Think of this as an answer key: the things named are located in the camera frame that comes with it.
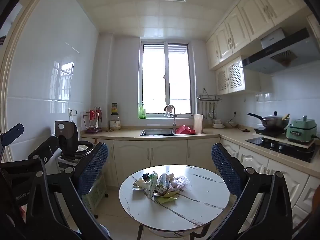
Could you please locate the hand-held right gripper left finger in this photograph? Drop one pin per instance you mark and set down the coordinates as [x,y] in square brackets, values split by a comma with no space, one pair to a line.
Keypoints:
[93,167]

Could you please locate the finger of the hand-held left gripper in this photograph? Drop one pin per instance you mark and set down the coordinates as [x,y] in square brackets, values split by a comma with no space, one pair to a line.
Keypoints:
[15,132]
[47,146]

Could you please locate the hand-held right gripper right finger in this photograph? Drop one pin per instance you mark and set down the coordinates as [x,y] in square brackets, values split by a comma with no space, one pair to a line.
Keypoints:
[225,167]

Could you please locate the pink plastic bag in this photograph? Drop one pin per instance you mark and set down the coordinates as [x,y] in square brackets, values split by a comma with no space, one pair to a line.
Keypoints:
[178,182]

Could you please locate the white tissue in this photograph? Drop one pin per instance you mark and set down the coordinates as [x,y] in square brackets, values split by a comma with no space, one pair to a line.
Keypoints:
[141,183]

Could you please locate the small black plastic piece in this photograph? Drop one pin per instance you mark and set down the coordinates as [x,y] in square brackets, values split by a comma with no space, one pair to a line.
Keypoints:
[146,176]

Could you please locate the tall green white wrapper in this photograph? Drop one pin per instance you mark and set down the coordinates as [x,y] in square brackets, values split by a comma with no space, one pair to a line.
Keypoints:
[153,185]

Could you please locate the green white milk carton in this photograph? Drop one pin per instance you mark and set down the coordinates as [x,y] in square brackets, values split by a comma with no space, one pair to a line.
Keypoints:
[162,182]

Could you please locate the light blue trash bin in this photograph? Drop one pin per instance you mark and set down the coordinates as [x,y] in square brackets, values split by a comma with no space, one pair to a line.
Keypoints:
[106,231]

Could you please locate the green snack wrapper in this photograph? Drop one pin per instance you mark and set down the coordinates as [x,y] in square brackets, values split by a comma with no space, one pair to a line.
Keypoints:
[166,200]

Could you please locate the black rice cooker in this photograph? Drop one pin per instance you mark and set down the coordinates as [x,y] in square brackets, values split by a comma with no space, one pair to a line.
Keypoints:
[66,132]

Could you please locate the stack of white bowls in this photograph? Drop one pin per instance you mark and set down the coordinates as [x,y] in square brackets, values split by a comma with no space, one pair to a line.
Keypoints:
[218,125]

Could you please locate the white spoon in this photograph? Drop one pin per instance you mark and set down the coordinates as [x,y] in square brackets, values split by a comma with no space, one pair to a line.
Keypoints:
[98,123]

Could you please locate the large glass jar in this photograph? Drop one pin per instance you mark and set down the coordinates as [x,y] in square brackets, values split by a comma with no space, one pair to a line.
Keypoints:
[115,124]

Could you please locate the black gas hob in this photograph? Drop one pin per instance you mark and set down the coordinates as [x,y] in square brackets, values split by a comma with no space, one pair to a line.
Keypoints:
[270,146]

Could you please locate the wooden cutting board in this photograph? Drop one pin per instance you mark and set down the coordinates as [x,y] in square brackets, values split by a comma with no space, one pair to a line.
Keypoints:
[198,123]

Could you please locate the round white marble table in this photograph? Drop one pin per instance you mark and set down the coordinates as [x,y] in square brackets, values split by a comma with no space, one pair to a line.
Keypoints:
[190,205]

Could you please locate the black induction cooker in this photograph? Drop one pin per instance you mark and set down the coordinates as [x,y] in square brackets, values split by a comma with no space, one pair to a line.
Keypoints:
[267,131]

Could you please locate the red plastic basket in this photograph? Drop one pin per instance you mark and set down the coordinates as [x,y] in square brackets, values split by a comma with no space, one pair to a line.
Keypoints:
[182,130]

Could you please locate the cream base cabinets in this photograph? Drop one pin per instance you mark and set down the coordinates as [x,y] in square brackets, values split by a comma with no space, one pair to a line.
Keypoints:
[167,152]

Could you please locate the hanging metal kitchen utensils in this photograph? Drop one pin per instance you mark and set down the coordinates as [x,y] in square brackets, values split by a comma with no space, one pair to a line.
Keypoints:
[206,110]

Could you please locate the bottle with yellow label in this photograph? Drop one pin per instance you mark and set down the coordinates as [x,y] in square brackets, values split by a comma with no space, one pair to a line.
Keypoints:
[114,109]

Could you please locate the black wok with lid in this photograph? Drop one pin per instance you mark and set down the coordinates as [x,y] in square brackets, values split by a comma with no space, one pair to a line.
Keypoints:
[275,123]

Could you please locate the metal kitchen faucet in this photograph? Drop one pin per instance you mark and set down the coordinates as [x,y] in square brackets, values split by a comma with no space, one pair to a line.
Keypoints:
[174,120]

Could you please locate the steel sink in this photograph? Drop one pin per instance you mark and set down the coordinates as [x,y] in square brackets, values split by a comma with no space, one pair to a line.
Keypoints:
[156,132]

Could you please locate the green bottle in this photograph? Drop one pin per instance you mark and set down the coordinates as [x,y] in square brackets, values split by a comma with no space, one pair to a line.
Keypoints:
[142,112]

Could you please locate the wooden spatula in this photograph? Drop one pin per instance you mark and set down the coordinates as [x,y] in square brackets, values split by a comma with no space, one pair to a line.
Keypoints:
[286,116]

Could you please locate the pink cloth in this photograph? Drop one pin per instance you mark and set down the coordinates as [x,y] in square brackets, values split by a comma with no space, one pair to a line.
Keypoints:
[170,108]

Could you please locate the green electric pot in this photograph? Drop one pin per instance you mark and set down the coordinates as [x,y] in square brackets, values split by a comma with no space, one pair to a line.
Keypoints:
[300,131]

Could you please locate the cream lattice door cabinet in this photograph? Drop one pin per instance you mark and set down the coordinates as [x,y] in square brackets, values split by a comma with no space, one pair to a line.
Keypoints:
[235,78]

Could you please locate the brown wooden chair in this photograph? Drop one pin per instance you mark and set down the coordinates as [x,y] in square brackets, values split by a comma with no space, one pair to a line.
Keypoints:
[316,200]

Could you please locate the white framed window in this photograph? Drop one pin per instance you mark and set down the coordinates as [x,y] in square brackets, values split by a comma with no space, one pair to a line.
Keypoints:
[166,80]

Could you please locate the grey range hood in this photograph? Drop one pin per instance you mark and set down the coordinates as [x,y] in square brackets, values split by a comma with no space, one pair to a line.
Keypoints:
[292,57]

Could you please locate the white box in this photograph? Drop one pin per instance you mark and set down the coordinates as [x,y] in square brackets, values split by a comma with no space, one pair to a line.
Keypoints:
[273,38]

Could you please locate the white wall socket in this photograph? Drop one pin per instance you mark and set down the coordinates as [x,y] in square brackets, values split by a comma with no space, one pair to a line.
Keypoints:
[73,111]

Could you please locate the metal wall utensil rack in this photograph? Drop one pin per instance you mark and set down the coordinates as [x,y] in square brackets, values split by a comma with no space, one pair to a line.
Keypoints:
[210,97]

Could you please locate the cream door frame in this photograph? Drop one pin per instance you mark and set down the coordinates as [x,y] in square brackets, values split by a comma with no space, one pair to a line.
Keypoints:
[25,15]

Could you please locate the cream wall cabinets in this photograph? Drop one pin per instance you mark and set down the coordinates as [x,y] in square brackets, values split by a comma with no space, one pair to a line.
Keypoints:
[235,35]

